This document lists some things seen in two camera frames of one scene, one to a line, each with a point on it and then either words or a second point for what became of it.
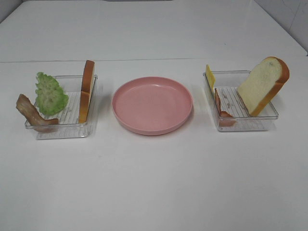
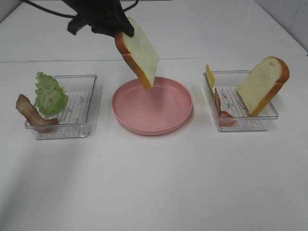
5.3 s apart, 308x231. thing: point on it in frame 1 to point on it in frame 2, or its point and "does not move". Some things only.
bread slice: x=265 y=82 does not move
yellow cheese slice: x=210 y=77 does not move
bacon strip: x=225 y=119 does not move
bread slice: x=87 y=85 to x=140 y=52
